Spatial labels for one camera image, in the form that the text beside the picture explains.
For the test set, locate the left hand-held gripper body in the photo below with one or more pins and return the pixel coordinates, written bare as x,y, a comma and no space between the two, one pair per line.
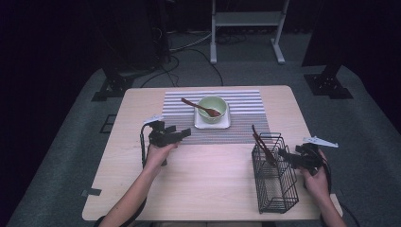
159,137

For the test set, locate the white metal stand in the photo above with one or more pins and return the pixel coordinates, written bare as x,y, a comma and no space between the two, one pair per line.
247,18

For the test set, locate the person's left hand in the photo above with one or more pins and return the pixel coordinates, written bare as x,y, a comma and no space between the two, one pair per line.
157,156

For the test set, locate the black stand base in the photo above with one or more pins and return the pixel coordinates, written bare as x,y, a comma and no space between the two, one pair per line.
327,85
113,86

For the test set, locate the dark tape strip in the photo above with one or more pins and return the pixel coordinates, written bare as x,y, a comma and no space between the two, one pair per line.
91,191

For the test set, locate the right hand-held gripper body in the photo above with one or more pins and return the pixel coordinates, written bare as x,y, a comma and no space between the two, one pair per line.
309,159

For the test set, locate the dark wooden spoon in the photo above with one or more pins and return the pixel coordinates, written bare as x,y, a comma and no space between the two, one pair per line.
201,108

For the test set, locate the person's right hand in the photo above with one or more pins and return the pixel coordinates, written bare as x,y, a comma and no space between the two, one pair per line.
317,184

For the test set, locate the green bowl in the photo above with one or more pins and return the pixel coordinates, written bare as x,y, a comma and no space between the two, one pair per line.
219,102

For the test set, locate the dark red chopstick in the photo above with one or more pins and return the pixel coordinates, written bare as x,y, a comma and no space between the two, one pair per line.
263,150
261,143

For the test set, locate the white square plate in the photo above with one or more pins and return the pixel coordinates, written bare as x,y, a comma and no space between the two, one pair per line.
201,125

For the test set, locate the striped placemat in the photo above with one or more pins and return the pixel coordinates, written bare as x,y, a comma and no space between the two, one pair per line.
179,107

